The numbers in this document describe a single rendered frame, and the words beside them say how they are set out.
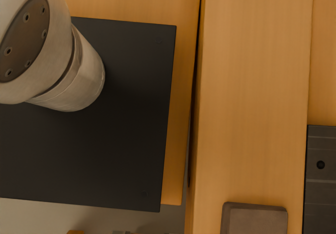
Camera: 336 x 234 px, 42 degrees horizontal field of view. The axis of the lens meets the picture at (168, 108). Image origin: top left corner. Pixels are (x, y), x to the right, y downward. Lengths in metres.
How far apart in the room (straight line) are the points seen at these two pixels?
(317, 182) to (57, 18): 0.40
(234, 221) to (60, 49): 0.30
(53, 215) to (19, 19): 1.29
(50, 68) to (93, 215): 1.18
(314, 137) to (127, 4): 0.31
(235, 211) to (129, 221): 0.97
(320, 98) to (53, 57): 0.38
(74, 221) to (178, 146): 0.95
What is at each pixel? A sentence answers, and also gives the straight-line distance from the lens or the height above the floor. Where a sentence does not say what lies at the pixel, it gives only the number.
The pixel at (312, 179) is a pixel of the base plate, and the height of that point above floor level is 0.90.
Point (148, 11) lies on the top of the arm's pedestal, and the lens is 0.62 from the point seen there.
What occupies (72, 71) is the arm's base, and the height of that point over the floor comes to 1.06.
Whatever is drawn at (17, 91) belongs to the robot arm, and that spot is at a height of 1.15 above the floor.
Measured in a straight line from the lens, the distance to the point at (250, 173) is 0.57.
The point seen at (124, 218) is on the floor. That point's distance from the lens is 1.49.
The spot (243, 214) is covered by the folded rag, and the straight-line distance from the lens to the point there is 0.55.
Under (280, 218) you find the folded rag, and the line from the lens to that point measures 0.56.
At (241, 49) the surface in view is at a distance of 0.57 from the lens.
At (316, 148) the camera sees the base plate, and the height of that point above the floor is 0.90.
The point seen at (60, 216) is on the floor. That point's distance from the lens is 1.52.
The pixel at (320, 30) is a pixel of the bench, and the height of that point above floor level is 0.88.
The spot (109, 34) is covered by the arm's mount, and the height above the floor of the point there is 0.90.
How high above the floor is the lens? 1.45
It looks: 88 degrees down
